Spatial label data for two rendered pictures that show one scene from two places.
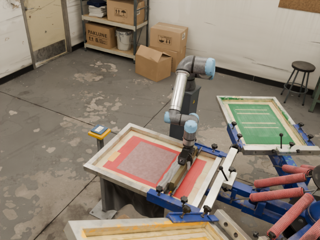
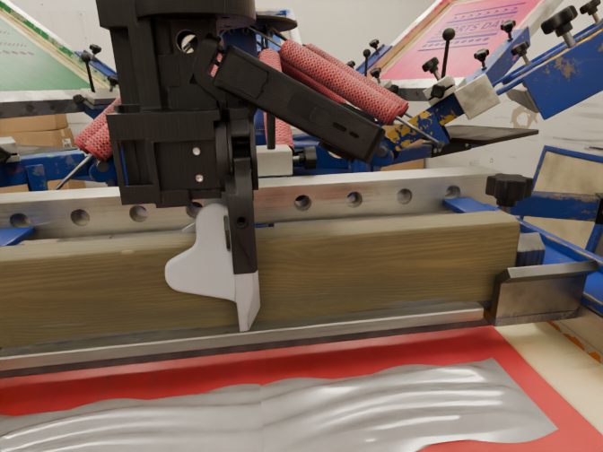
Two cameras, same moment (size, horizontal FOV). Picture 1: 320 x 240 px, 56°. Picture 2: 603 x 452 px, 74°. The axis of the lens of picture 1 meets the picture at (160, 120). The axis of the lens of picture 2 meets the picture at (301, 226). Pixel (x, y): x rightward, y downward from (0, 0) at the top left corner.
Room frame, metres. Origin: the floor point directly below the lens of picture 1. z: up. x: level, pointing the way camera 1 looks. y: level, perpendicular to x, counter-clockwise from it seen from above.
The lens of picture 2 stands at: (1.58, 0.07, 1.16)
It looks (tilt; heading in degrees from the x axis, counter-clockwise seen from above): 19 degrees down; 238
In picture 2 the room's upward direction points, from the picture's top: 2 degrees counter-clockwise
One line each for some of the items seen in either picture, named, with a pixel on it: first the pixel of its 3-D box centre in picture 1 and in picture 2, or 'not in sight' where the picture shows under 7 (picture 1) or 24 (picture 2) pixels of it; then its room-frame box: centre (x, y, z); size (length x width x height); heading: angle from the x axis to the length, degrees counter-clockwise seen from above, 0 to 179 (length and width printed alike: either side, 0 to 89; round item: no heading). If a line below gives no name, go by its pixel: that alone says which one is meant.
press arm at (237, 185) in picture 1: (236, 187); not in sight; (1.32, -0.50, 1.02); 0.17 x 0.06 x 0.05; 66
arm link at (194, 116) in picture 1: (189, 121); not in sight; (1.59, -0.19, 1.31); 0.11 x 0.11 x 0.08; 79
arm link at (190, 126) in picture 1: (190, 130); not in sight; (1.49, -0.19, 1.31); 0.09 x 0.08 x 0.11; 169
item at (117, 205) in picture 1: (133, 202); not in sight; (1.39, 0.14, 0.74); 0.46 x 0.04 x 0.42; 66
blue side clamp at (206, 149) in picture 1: (202, 150); not in sight; (1.71, -0.33, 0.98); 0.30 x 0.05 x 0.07; 66
